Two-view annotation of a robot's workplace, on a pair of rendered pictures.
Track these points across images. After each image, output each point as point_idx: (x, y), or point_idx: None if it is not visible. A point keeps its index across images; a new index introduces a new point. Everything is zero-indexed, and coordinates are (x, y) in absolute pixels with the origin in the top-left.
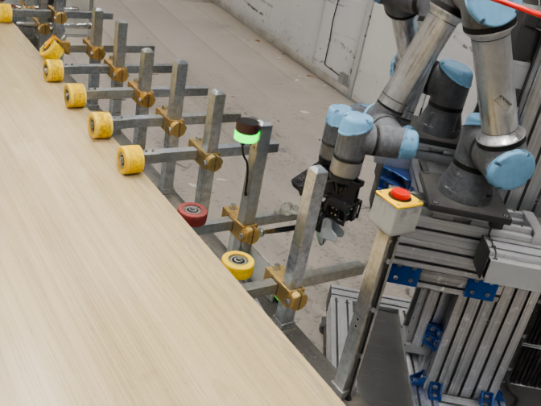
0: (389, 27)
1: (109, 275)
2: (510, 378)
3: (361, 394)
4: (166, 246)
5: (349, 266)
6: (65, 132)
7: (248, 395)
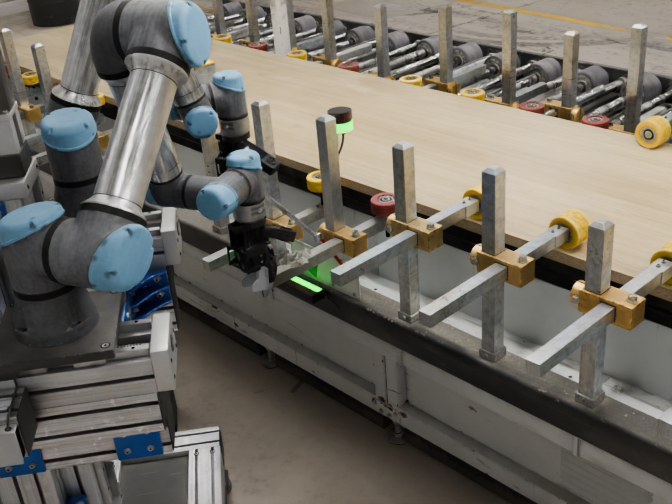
0: None
1: None
2: None
3: (182, 492)
4: (383, 170)
5: (218, 252)
6: None
7: (282, 127)
